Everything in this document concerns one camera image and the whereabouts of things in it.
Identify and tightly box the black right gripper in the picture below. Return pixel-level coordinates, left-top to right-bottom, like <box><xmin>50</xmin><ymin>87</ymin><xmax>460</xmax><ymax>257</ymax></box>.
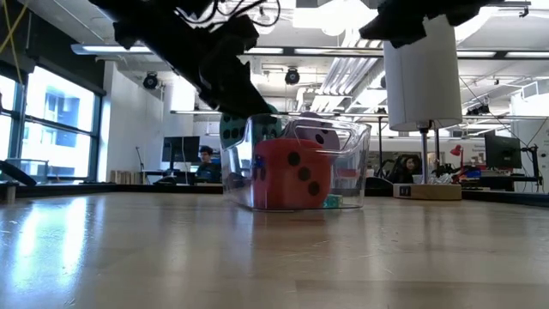
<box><xmin>359</xmin><ymin>0</ymin><xmax>490</xmax><ymax>49</ymax></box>

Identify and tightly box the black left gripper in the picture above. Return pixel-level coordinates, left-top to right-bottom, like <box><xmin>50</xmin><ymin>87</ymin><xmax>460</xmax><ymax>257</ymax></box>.
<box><xmin>141</xmin><ymin>16</ymin><xmax>275</xmax><ymax>116</ymax></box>

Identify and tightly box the large turquoise foam die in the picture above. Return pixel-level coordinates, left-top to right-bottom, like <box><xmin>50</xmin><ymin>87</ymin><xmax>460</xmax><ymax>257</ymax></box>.
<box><xmin>219</xmin><ymin>105</ymin><xmax>284</xmax><ymax>151</ymax></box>

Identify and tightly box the large purple foam die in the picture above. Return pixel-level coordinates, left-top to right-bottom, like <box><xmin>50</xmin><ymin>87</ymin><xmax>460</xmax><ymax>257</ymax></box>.
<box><xmin>282</xmin><ymin>111</ymin><xmax>342</xmax><ymax>155</ymax></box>

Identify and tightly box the large red foam die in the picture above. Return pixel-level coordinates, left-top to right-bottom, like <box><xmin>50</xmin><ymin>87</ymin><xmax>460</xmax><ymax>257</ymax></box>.
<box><xmin>251</xmin><ymin>137</ymin><xmax>334</xmax><ymax>210</ymax></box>

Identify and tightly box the small teal translucent die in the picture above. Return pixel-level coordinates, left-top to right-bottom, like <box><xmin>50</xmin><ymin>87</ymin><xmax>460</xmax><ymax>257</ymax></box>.
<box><xmin>323</xmin><ymin>193</ymin><xmax>344</xmax><ymax>210</ymax></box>

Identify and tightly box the white shade wooden base lamp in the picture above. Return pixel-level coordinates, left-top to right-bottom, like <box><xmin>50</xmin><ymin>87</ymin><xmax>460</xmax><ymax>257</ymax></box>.
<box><xmin>383</xmin><ymin>12</ymin><xmax>463</xmax><ymax>202</ymax></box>

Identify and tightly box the person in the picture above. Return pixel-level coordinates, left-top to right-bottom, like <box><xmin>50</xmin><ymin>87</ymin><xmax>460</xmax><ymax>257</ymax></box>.
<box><xmin>195</xmin><ymin>144</ymin><xmax>223</xmax><ymax>184</ymax></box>
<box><xmin>388</xmin><ymin>154</ymin><xmax>424</xmax><ymax>185</ymax></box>

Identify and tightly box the black computer monitor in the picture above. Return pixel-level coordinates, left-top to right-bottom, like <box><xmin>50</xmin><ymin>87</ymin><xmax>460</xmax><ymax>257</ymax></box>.
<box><xmin>161</xmin><ymin>136</ymin><xmax>201</xmax><ymax>163</ymax></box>
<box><xmin>484</xmin><ymin>133</ymin><xmax>523</xmax><ymax>171</ymax></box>

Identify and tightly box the red desk lamp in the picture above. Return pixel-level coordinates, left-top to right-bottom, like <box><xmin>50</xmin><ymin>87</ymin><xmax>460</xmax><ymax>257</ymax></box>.
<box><xmin>443</xmin><ymin>144</ymin><xmax>464</xmax><ymax>184</ymax></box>

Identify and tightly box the clear plastic bin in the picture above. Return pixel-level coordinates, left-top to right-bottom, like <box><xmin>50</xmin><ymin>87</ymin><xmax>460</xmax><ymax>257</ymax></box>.
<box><xmin>219</xmin><ymin>112</ymin><xmax>372</xmax><ymax>212</ymax></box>

